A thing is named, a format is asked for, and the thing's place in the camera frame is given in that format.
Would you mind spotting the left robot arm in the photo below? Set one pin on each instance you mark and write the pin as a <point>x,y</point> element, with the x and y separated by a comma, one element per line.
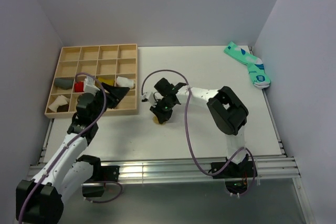
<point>42,198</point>

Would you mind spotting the white rolled sock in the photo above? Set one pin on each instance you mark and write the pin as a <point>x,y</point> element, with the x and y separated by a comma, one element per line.
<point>125,82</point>

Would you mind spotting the cream and brown striped sock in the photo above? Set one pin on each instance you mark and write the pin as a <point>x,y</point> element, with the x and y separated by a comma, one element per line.
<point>61,100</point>

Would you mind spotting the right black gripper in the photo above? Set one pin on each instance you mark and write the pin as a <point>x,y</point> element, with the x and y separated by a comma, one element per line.
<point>162,116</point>

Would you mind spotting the red rolled sock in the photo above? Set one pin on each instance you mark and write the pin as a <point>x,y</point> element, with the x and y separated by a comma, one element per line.
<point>78,87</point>

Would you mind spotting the teal patterned sock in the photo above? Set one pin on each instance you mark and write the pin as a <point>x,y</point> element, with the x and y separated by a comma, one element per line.
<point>255,66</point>

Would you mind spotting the wooden compartment tray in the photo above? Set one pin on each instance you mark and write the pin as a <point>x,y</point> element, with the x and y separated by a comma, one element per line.
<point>108,61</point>

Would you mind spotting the grey rolled sock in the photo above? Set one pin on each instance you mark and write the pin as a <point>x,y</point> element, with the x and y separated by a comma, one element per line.
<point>63,83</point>

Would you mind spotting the mustard yellow sock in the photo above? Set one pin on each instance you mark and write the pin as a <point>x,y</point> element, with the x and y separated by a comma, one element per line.
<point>108,81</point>
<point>159,121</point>

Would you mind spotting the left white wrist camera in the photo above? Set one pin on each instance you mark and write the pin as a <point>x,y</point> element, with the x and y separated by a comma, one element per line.
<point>89,85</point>

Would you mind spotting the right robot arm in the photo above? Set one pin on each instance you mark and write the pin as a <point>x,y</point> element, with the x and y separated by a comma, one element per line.
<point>229,115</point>

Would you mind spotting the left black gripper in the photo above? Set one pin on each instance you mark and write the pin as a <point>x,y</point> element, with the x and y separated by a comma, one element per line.
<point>116,93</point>

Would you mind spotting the mustard yellow rolled sock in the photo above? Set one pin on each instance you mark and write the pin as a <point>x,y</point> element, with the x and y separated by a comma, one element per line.
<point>108,81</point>

